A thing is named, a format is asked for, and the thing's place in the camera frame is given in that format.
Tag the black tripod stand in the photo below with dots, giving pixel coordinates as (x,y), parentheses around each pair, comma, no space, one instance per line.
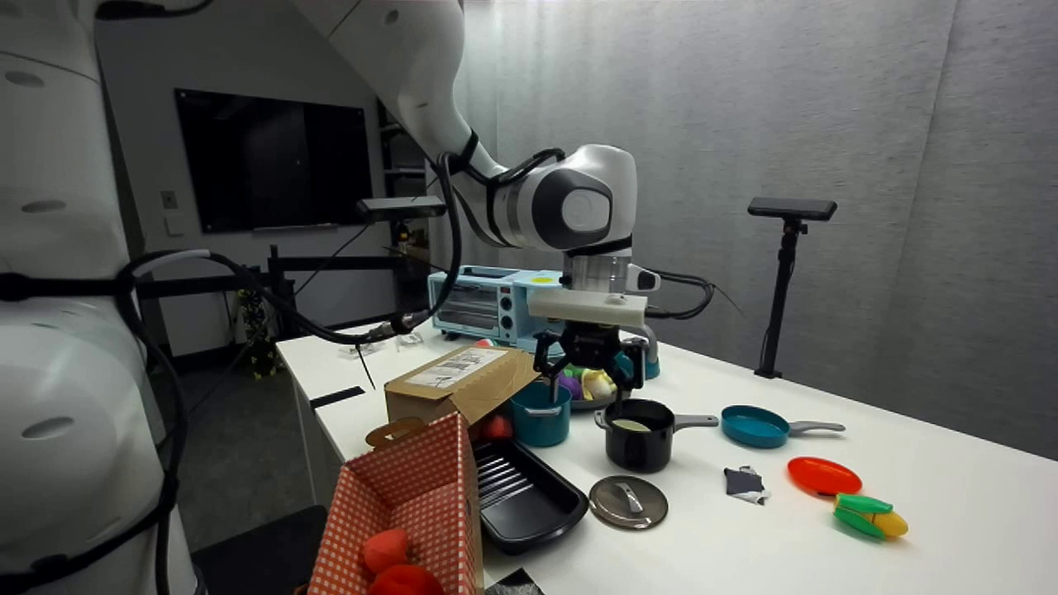
(782,297)

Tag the teal toy kettle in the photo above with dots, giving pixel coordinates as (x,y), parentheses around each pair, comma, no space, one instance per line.
(654,362)

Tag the brown cardboard box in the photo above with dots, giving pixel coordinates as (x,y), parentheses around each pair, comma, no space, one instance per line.
(442,392)

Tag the black camera on stand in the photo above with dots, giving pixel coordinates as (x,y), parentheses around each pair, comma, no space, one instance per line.
(791,205)

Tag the red round toy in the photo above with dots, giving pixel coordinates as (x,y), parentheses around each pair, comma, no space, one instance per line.
(385,551)

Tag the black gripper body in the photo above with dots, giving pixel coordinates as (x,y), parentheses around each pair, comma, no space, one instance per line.
(594,346)

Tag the orange toy plate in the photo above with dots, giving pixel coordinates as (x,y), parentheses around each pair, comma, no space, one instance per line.
(825,478)

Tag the red toy tomato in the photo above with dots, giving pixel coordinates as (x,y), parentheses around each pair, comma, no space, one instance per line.
(498,430)

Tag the dark plate with plush food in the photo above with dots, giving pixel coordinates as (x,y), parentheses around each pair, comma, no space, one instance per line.
(608,400)

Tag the toy corn cob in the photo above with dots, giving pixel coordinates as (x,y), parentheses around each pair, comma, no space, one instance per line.
(863,515)

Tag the blue toy toaster oven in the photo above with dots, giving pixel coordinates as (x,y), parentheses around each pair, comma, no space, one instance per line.
(481,301)

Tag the black baking tray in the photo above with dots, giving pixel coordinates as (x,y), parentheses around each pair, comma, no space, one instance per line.
(532,499)

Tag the black wall monitor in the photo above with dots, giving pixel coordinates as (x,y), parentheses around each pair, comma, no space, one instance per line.
(253,167)

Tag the black camera mount rail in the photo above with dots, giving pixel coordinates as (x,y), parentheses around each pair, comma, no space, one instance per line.
(332,266)

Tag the teal toy frying pan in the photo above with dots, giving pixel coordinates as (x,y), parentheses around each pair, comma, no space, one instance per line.
(756,427)

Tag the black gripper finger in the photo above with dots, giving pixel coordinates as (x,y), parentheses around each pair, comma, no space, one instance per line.
(551,362)
(625,364)

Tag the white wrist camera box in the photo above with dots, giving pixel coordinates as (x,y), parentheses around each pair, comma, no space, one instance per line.
(583,307)

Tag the black tape strip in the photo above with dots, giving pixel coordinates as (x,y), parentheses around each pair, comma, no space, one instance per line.
(338,393)

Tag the purple plush eggplant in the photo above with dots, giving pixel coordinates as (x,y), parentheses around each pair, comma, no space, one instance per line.
(568,384)

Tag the yellow plush vegetable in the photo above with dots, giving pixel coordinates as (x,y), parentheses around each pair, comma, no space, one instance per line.
(600,384)

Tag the red checkered basket box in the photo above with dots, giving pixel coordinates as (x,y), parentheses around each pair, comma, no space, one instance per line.
(424,483)

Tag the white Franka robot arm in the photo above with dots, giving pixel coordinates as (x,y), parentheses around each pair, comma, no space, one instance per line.
(417,67)

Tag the teal toy pot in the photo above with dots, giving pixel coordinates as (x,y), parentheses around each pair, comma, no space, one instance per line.
(541,416)

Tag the black flat object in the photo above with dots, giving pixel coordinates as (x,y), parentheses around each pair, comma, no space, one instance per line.
(515,584)

